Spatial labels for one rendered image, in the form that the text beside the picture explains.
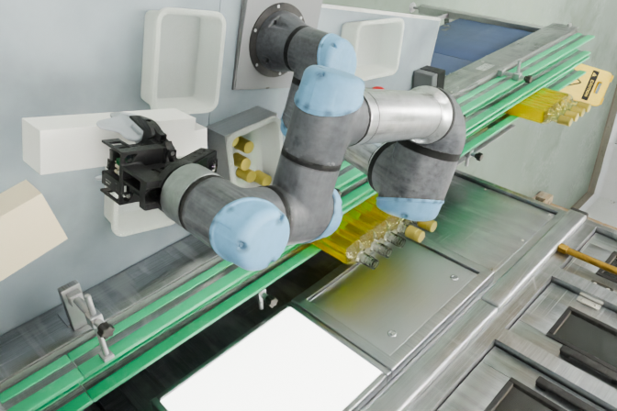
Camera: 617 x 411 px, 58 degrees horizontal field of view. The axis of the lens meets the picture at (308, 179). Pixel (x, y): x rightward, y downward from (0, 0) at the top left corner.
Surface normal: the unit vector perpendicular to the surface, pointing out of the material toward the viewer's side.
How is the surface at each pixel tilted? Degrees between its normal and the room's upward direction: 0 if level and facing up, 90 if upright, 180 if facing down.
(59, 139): 0
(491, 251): 90
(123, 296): 90
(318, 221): 3
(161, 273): 90
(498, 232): 90
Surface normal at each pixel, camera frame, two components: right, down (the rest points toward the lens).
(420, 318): -0.04, -0.86
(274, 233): 0.71, 0.35
